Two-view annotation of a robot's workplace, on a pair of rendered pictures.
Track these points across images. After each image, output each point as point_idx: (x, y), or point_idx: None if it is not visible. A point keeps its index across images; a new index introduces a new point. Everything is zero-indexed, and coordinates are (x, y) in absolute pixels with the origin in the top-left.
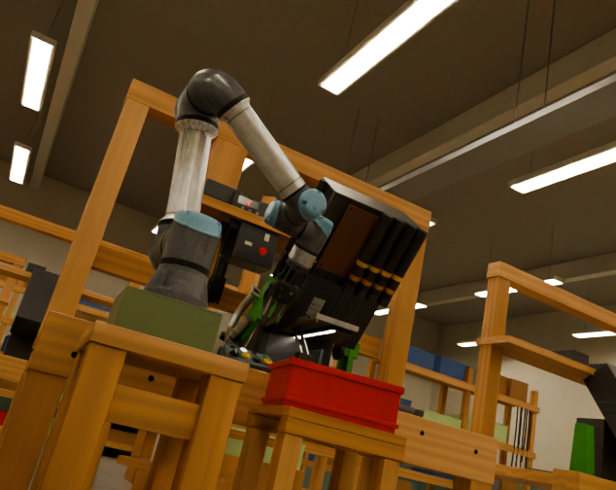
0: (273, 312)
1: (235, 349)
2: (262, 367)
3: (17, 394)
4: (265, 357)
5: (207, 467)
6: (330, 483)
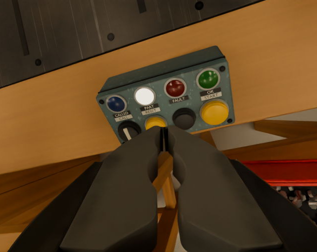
0: (179, 173)
1: (125, 132)
2: (202, 129)
3: None
4: (210, 86)
5: None
6: None
